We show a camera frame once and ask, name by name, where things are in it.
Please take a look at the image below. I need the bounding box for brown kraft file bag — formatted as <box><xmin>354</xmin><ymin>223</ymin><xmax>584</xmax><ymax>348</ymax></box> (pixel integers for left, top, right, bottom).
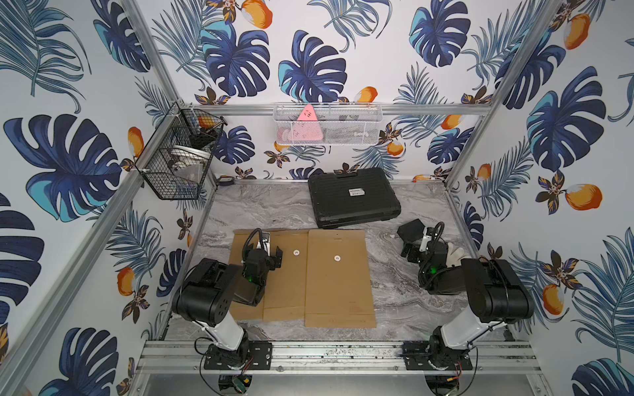
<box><xmin>229</xmin><ymin>228</ymin><xmax>267</xmax><ymax>321</ymax></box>

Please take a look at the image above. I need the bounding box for brown file bag stack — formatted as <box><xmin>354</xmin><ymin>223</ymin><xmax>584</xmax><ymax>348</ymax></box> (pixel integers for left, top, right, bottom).
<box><xmin>305</xmin><ymin>229</ymin><xmax>376</xmax><ymax>328</ymax></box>

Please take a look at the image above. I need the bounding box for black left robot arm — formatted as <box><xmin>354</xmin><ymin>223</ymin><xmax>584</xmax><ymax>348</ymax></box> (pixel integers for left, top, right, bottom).
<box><xmin>172</xmin><ymin>229</ymin><xmax>283</xmax><ymax>372</ymax></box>

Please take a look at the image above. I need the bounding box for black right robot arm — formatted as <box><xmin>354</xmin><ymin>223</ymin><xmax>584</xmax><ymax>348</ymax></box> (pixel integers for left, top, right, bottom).
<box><xmin>397</xmin><ymin>219</ymin><xmax>534</xmax><ymax>372</ymax></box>

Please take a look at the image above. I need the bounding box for small black box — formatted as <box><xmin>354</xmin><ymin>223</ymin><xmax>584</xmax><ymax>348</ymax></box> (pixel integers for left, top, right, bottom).
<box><xmin>397</xmin><ymin>219</ymin><xmax>426</xmax><ymax>246</ymax></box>

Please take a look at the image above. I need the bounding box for white work glove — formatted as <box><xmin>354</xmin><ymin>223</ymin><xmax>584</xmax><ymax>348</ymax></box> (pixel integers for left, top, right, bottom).
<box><xmin>446</xmin><ymin>243</ymin><xmax>472</xmax><ymax>268</ymax></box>

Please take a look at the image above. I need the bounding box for black plastic tool case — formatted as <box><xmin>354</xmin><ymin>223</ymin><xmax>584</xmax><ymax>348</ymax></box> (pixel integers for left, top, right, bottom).
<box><xmin>308</xmin><ymin>168</ymin><xmax>401</xmax><ymax>229</ymax></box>

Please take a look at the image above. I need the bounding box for black round tape roll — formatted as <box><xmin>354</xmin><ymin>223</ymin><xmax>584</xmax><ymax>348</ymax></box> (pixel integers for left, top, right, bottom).
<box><xmin>217</xmin><ymin>175</ymin><xmax>235</xmax><ymax>186</ymax></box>

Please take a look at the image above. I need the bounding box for pink triangular item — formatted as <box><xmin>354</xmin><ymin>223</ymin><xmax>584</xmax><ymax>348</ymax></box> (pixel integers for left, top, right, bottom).
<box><xmin>277</xmin><ymin>104</ymin><xmax>325</xmax><ymax>145</ymax></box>

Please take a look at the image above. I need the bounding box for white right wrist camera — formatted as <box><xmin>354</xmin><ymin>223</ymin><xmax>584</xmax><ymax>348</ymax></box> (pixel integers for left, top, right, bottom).
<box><xmin>419</xmin><ymin>229</ymin><xmax>434</xmax><ymax>252</ymax></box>

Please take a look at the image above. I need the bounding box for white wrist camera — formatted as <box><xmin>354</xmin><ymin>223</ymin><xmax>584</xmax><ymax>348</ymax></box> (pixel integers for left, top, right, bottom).
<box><xmin>419</xmin><ymin>229</ymin><xmax>434</xmax><ymax>252</ymax></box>
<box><xmin>257</xmin><ymin>231</ymin><xmax>271</xmax><ymax>254</ymax></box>

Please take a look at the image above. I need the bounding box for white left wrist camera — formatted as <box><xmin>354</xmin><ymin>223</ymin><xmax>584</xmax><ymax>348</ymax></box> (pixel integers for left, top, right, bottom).
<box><xmin>257</xmin><ymin>231</ymin><xmax>271</xmax><ymax>254</ymax></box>

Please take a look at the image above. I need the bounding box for black wire basket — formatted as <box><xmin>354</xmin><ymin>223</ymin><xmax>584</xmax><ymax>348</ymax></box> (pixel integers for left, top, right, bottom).
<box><xmin>135</xmin><ymin>102</ymin><xmax>227</xmax><ymax>201</ymax></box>

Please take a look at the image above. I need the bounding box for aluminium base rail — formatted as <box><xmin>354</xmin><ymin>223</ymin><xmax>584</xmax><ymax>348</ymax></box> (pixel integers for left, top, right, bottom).
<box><xmin>136</xmin><ymin>341</ymin><xmax>542</xmax><ymax>376</ymax></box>

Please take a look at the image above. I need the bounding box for clear wall shelf basket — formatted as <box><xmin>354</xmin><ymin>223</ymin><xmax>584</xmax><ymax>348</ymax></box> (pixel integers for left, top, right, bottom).
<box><xmin>272</xmin><ymin>102</ymin><xmax>383</xmax><ymax>146</ymax></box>

